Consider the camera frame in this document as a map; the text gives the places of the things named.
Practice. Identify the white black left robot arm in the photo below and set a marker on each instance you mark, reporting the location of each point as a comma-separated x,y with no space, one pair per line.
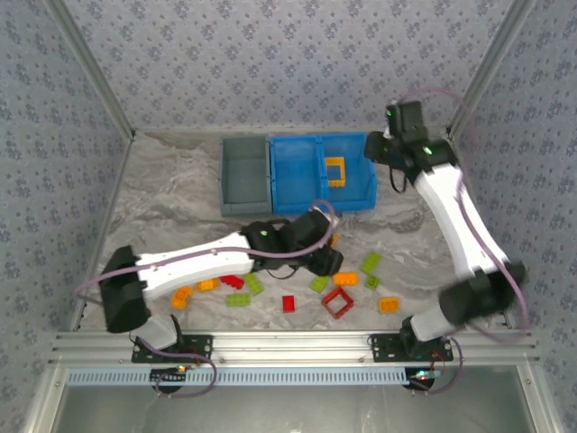
194,273

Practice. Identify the wide aluminium frame rail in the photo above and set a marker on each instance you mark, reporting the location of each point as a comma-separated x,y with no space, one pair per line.
293,347

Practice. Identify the aluminium frame post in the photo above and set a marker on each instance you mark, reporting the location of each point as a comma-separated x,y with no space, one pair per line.
490,67
94,67

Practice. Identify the black electronics board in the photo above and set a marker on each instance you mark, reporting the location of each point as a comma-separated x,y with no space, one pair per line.
162,376
419,381

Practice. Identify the grey plastic bin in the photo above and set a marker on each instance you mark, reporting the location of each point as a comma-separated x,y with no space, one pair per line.
243,180

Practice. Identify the aluminium frame leg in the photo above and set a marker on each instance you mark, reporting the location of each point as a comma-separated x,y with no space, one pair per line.
43,406
541,406

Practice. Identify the red lego brick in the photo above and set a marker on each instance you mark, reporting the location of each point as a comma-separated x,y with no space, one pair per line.
288,304
232,282

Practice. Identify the orange lego frame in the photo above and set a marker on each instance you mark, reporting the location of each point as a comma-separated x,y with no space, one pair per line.
328,173

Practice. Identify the grey metal sheet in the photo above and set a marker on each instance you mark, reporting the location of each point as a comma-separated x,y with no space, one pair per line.
293,410

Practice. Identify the red lego frame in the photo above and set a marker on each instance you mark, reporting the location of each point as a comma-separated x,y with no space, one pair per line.
331,296

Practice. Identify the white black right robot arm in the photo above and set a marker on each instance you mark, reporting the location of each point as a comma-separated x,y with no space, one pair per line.
451,216

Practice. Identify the orange lego brick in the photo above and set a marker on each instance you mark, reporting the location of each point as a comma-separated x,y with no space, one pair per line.
181,297
207,285
334,240
389,305
345,279

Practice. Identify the small green lego brick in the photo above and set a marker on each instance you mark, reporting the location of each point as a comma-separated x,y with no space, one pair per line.
372,282

